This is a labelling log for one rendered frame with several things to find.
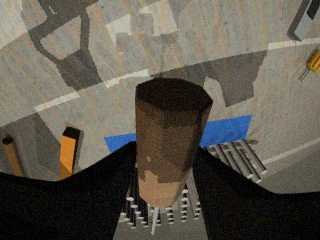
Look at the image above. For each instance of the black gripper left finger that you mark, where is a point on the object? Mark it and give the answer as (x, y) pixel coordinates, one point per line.
(84, 206)

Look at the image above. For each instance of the blue flat strip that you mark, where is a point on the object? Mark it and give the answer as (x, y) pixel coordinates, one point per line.
(216, 132)

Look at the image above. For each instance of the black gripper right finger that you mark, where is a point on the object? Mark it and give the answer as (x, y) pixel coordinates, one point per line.
(235, 208)

